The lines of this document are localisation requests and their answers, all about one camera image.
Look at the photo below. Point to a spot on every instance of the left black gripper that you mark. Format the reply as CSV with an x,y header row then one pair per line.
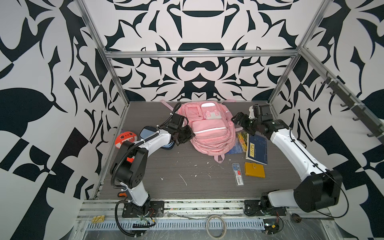
x,y
191,135

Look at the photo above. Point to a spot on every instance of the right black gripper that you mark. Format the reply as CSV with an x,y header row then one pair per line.
x,y
239,115

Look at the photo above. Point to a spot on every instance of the pink student backpack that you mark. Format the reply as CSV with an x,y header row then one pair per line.
x,y
211,122

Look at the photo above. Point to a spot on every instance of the blue animal farm book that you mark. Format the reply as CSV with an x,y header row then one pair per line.
x,y
241,143

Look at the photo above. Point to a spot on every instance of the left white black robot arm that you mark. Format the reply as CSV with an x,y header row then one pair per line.
x,y
129,167

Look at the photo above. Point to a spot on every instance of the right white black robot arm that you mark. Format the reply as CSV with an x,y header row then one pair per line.
x,y
320,187

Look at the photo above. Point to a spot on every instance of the dark blue notebook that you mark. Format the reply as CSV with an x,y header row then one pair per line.
x,y
257,149

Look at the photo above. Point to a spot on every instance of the red monster plush toy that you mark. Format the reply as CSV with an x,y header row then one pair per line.
x,y
125,136

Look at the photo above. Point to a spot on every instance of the clear pen refill box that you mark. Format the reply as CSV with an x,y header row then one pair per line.
x,y
238,174

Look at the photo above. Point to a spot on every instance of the roll of clear tape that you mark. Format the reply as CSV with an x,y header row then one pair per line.
x,y
215,222

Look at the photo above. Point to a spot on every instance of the yellow tape piece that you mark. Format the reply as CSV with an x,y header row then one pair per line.
x,y
98,219

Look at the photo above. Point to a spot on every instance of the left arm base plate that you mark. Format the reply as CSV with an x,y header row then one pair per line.
x,y
149,209

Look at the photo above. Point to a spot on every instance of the orange handled tool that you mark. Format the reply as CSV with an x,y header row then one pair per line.
x,y
122,195

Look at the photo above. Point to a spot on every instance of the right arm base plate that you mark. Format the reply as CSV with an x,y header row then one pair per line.
x,y
260,208

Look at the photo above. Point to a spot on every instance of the black hook rail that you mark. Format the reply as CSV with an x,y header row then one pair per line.
x,y
351,102

